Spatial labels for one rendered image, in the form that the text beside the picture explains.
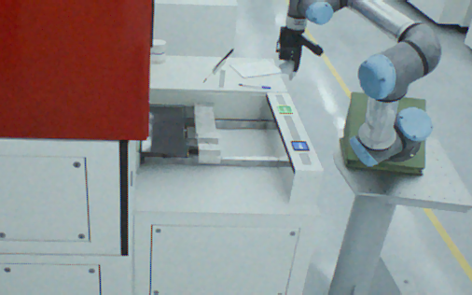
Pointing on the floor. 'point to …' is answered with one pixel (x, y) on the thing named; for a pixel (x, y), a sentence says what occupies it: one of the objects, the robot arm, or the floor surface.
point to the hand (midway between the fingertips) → (292, 77)
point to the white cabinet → (221, 253)
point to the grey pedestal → (367, 253)
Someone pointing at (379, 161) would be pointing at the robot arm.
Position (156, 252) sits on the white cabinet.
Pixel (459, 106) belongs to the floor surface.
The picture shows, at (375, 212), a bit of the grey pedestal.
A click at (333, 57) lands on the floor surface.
